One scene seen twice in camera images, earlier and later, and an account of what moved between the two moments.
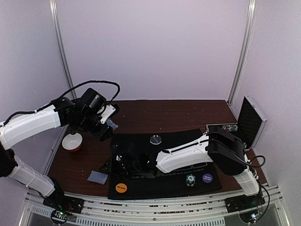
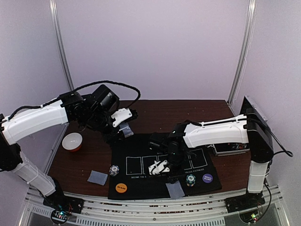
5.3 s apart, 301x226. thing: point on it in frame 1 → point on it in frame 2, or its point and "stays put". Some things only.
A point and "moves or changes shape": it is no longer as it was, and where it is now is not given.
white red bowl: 72,142 stays put
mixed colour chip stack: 190,180 stays put
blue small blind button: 207,178 stays put
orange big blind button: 121,188 stays put
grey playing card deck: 109,122 moves or changes shape
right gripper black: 121,161 → 163,174
